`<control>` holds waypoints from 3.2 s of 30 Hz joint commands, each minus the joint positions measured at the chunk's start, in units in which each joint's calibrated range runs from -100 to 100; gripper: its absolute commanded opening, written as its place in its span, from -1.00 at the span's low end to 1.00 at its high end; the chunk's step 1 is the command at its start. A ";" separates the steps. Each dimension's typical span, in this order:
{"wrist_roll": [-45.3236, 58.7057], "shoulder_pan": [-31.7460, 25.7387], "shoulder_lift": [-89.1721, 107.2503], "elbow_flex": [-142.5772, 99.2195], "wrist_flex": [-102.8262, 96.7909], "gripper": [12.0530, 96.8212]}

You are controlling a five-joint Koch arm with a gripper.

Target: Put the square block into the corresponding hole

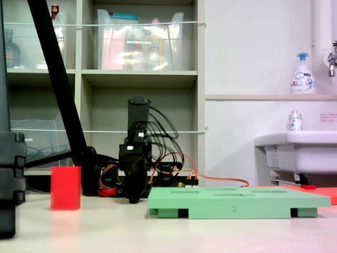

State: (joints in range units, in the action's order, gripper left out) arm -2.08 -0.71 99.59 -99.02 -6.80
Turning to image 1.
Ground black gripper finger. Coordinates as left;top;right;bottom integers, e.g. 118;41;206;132
133;158;148;203
124;161;136;204

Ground red square block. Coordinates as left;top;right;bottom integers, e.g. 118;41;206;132
50;166;82;211

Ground circuit board with connectors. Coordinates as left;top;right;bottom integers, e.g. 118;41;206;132
178;180;200;189

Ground beige shelf unit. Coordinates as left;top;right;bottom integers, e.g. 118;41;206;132
0;0;206;196

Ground green shape sorting board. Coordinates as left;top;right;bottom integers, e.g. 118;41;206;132
147;186;332;219

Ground yellow labelled bottle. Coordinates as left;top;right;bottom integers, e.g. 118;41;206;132
147;17;166;71

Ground clear plastic storage bin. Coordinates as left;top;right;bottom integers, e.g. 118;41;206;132
4;12;68;70
96;9;185;71

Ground notched black tripod leg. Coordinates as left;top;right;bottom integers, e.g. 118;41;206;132
0;0;27;239

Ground small clear sanitizer bottle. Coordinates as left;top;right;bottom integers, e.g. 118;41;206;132
288;110;303;132

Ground dark round bottle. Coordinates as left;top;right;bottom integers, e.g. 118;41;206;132
4;28;22;69

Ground white sink basin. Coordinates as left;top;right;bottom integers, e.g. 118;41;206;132
254;130;337;175

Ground white foam soap pump bottle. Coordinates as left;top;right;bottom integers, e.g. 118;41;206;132
290;52;316;95

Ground metal water faucet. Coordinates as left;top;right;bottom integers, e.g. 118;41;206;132
323;41;337;77

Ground thin black arm wires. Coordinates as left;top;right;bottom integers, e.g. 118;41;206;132
146;105;185;169

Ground thin orange wire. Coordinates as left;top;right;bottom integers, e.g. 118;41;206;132
150;152;250;188

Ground clear box with blue cable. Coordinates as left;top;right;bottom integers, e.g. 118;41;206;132
10;119;74;171

